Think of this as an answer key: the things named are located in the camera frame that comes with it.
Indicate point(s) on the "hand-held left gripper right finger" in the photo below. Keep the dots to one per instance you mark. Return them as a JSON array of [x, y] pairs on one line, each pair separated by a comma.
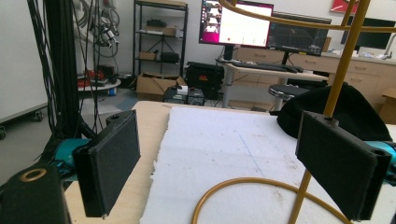
[[339, 161]]

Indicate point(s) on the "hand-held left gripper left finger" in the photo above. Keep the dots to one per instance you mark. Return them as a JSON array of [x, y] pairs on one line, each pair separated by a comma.
[[107, 161]]

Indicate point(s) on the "black knit hat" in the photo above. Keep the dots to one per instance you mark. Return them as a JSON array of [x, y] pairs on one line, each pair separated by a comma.
[[358, 105]]

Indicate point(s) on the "round white table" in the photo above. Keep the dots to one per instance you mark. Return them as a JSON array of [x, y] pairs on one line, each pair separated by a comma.
[[102, 85]]

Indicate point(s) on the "open cardboard box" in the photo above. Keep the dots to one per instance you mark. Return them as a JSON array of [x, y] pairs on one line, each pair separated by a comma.
[[149, 87]]

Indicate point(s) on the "round black stool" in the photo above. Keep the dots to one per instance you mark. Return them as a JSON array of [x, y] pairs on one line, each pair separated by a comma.
[[286, 90]]

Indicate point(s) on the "light wooden cabinets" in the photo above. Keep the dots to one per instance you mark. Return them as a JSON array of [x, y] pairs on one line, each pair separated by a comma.
[[364, 74]]

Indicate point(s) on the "light wooden desk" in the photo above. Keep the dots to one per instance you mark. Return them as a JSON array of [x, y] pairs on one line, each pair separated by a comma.
[[308, 75]]

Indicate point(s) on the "small black device box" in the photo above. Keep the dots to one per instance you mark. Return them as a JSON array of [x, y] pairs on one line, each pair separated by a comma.
[[175, 95], [196, 97]]

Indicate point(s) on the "white cloth mat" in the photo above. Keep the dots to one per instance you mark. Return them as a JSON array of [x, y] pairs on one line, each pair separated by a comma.
[[218, 149]]

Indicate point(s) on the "black keyboard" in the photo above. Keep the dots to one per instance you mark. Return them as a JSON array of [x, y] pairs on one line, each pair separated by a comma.
[[264, 66]]

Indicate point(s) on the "black switched-off monitor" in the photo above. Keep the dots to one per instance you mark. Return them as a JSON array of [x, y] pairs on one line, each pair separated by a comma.
[[373, 39]]

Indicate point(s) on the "black equipment case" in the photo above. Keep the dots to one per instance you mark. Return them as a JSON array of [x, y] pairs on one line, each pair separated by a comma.
[[204, 77]]

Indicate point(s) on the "monitor with dark screen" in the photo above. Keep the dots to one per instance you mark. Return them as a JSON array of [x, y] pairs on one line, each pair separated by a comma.
[[295, 39]]

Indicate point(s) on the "white panel on casters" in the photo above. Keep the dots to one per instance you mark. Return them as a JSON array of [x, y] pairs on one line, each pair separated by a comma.
[[18, 62]]

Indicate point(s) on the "black metal shelf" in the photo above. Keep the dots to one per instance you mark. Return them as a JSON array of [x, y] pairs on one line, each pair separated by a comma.
[[185, 46]]

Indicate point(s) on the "monitor with white screen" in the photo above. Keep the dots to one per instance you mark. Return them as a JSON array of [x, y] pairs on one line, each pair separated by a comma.
[[243, 25]]

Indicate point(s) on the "black metal frame post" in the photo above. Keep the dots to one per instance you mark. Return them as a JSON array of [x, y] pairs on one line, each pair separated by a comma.
[[62, 62]]

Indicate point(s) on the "red wall poster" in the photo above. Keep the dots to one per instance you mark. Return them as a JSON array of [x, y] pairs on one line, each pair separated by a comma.
[[341, 6]]

